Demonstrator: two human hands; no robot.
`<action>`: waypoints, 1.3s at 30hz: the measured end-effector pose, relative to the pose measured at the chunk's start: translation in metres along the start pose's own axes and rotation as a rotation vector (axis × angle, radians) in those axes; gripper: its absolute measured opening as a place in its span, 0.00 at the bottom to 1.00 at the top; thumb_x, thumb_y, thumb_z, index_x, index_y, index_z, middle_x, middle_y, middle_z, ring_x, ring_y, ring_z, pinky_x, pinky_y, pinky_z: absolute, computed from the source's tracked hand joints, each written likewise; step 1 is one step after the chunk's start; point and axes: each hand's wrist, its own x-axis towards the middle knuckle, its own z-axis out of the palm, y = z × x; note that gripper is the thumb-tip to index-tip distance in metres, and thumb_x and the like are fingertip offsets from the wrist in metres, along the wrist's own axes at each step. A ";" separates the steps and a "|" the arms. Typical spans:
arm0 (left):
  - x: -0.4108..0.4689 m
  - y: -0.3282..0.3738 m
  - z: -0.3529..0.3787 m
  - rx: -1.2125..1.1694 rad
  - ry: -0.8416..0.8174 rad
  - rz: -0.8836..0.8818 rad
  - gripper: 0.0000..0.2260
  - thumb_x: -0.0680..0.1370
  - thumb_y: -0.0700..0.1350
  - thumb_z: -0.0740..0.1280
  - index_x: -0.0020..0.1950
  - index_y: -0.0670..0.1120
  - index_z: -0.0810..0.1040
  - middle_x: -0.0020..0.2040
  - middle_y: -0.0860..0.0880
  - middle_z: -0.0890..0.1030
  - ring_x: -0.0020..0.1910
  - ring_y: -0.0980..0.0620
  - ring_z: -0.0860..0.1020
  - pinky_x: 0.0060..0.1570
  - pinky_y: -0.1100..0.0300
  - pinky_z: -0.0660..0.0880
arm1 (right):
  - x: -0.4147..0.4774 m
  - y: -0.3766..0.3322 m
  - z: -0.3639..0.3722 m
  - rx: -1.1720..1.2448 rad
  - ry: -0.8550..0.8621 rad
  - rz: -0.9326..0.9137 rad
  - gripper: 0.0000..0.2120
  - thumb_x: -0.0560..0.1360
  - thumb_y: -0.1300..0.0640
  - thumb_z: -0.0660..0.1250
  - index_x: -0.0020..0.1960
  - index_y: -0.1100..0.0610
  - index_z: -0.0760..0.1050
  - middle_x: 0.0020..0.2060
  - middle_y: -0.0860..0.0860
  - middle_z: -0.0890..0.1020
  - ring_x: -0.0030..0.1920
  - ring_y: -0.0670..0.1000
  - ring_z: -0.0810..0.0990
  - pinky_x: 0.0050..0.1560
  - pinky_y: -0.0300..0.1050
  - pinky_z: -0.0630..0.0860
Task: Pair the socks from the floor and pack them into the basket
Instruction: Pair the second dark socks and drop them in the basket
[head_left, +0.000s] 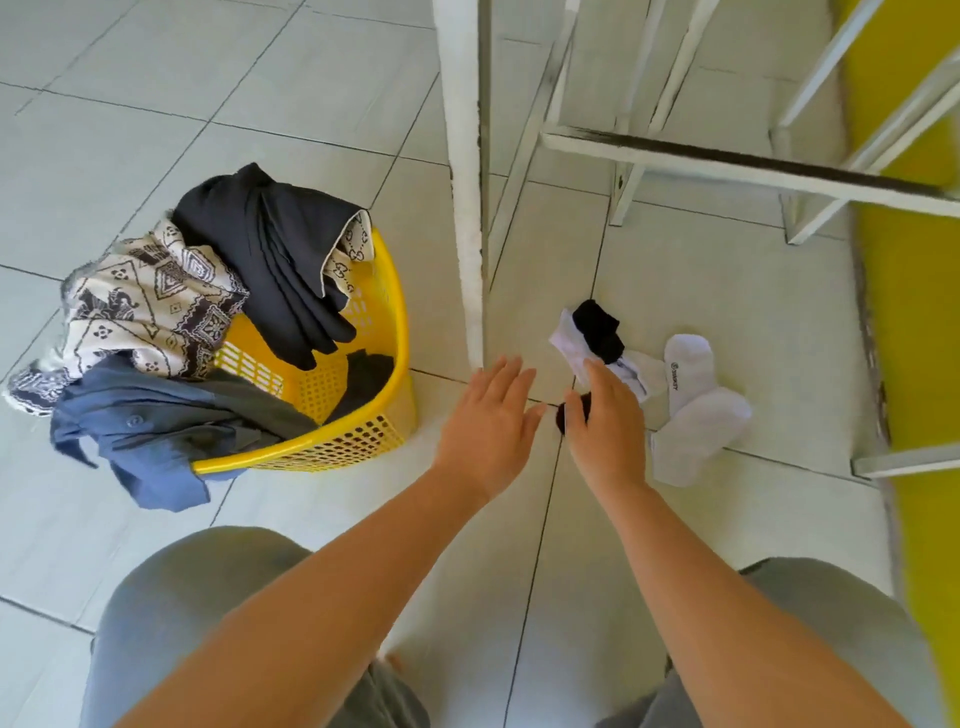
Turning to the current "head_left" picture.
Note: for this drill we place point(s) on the person's left hand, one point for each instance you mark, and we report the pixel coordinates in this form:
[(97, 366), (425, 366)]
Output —
[(484, 435)]

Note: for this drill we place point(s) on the person's right hand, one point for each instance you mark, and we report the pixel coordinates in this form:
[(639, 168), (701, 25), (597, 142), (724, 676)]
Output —
[(611, 442)]

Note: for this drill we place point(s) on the black sock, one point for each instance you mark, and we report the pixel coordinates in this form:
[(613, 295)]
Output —
[(598, 330), (579, 400)]

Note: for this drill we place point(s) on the white sock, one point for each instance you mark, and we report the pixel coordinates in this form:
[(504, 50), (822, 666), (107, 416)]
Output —
[(697, 439), (645, 371), (566, 345)]

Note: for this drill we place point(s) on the dark grey sock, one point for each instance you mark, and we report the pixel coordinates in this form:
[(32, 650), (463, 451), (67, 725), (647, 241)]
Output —
[(364, 382)]

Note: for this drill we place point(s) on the yellow plastic laundry basket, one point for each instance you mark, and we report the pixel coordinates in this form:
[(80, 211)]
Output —
[(379, 285)]

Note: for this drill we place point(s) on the black garment with patterned lining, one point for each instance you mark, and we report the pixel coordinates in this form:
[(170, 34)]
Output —
[(262, 247)]

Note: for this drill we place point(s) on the blue button shirt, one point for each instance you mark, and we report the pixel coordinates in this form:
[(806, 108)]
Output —
[(135, 450)]

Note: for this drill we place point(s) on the cream black patterned cloth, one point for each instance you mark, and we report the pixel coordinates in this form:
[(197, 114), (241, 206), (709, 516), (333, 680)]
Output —
[(150, 300)]

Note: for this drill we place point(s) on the person's right forearm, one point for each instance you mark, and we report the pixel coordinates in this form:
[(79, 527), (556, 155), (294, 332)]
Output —
[(712, 622)]

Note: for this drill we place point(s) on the person's left forearm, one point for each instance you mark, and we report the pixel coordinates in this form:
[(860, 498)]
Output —
[(300, 615)]

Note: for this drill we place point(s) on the person's left foot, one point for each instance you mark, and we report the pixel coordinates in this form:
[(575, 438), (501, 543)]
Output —
[(391, 662)]

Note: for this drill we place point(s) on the white metal stool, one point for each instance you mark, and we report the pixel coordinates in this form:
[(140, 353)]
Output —
[(630, 195)]

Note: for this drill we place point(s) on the grey trousers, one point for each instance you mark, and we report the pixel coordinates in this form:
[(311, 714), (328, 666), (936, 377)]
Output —
[(172, 600)]

